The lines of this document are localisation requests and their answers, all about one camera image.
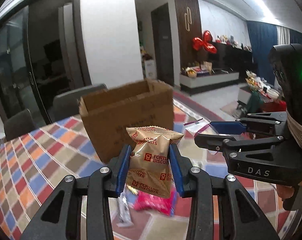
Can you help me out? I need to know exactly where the gold fortune biscuits packet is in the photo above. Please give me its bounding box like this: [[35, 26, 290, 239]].
[[126, 126, 184, 198]]

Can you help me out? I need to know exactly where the person's hand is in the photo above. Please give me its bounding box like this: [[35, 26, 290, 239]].
[[276, 181, 302, 201]]

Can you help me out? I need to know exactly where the clear zip bag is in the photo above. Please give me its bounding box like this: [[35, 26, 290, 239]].
[[184, 118, 218, 155]]

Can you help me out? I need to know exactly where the coffee table with items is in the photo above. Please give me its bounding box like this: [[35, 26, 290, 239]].
[[237, 70, 287, 117]]

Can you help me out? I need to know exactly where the white low tv cabinet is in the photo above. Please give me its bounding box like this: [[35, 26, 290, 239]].
[[180, 72, 239, 95]]

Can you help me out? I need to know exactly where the clear chocolate bar wrapper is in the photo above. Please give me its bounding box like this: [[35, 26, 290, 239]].
[[117, 191, 133, 228]]

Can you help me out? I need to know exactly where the pink snack packet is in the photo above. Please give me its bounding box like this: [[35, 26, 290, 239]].
[[133, 189, 178, 217]]

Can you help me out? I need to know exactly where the red balloon bow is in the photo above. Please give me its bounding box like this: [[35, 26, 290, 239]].
[[192, 30, 217, 54]]

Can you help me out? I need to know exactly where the blue curtain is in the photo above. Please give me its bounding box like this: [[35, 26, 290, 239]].
[[247, 21, 302, 85]]

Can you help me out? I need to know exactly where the grey dining chair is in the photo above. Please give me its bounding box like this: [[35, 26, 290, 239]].
[[4, 109, 36, 141], [53, 83, 107, 121]]

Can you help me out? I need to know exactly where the brown cardboard box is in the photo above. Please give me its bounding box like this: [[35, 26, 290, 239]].
[[79, 79, 174, 164]]

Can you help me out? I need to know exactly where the dark wooden door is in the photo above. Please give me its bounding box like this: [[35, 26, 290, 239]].
[[151, 3, 174, 86]]

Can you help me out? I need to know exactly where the black glass sliding door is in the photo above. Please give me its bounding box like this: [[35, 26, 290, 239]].
[[0, 1, 88, 126]]

